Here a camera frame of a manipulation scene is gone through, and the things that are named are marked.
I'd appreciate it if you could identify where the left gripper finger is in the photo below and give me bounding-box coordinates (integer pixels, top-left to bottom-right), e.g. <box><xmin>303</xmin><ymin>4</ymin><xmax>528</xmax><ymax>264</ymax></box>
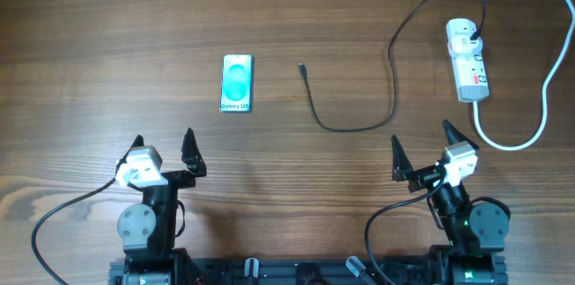
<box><xmin>181</xmin><ymin>128</ymin><xmax>208</xmax><ymax>177</ymax></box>
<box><xmin>115</xmin><ymin>134</ymin><xmax>146</xmax><ymax>174</ymax></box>

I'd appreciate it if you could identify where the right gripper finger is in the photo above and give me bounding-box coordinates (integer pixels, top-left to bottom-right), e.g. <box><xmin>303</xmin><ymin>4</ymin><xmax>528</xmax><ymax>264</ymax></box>
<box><xmin>442</xmin><ymin>120</ymin><xmax>480</xmax><ymax>150</ymax></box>
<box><xmin>391</xmin><ymin>135</ymin><xmax>413</xmax><ymax>182</ymax></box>

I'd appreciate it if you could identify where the teal screen smartphone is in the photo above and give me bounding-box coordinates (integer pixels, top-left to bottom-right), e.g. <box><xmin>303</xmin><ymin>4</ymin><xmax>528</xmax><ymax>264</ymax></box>
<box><xmin>220</xmin><ymin>54</ymin><xmax>253</xmax><ymax>112</ymax></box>

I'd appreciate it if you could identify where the black USB charging cable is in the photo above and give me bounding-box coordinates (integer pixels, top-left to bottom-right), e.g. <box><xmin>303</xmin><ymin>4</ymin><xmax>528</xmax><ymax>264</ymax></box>
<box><xmin>298</xmin><ymin>0</ymin><xmax>488</xmax><ymax>134</ymax></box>

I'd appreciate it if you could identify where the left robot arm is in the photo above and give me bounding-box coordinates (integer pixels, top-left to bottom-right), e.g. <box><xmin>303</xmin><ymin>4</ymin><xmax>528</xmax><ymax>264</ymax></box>
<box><xmin>108</xmin><ymin>129</ymin><xmax>207</xmax><ymax>285</ymax></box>

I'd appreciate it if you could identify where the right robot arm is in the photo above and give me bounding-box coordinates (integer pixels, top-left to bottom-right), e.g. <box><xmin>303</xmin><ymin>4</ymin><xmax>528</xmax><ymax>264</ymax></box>
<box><xmin>381</xmin><ymin>120</ymin><xmax>511</xmax><ymax>285</ymax></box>

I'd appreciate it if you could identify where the white charger plug adapter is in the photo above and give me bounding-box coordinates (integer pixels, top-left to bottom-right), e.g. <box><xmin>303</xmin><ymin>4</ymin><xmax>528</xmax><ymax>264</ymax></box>
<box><xmin>447</xmin><ymin>34</ymin><xmax>483</xmax><ymax>58</ymax></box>

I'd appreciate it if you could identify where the white power strip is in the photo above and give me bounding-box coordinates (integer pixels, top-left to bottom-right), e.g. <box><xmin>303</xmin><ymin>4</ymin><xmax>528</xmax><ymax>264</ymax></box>
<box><xmin>446</xmin><ymin>18</ymin><xmax>490</xmax><ymax>103</ymax></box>

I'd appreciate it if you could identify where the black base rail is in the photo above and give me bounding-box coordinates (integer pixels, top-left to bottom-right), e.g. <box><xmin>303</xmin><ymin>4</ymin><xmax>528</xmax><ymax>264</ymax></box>
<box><xmin>108</xmin><ymin>255</ymin><xmax>509</xmax><ymax>285</ymax></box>

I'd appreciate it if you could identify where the white power strip cord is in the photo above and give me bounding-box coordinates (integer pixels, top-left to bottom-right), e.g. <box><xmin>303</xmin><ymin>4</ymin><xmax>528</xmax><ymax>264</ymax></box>
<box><xmin>472</xmin><ymin>0</ymin><xmax>575</xmax><ymax>152</ymax></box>

